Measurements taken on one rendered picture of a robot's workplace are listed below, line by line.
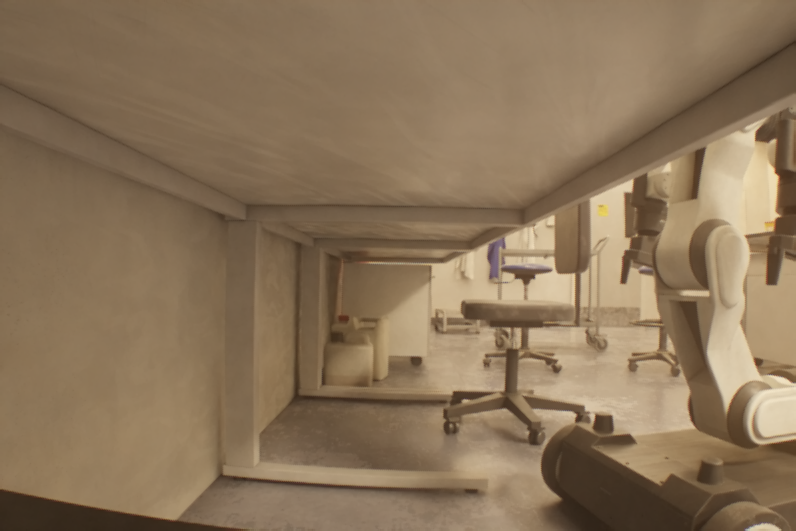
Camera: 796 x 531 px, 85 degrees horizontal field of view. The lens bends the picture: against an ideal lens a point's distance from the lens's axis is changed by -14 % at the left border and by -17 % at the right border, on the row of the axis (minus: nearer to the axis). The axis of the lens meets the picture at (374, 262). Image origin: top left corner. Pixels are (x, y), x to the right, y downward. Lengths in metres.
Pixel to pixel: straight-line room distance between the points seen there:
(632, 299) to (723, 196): 6.17
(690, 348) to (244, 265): 1.07
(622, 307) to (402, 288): 4.43
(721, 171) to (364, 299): 2.54
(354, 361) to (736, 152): 1.99
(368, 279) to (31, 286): 2.73
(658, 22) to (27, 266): 0.73
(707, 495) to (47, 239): 1.07
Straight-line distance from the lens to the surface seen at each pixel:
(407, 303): 3.30
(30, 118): 0.63
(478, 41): 0.42
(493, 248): 6.69
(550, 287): 6.92
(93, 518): 0.35
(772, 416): 1.21
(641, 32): 0.43
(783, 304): 3.75
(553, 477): 1.33
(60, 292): 0.80
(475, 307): 1.78
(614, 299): 7.17
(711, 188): 1.14
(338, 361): 2.61
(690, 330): 1.21
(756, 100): 0.51
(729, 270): 1.08
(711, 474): 0.99
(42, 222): 0.77
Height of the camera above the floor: 0.55
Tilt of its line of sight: 2 degrees up
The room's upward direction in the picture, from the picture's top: 1 degrees clockwise
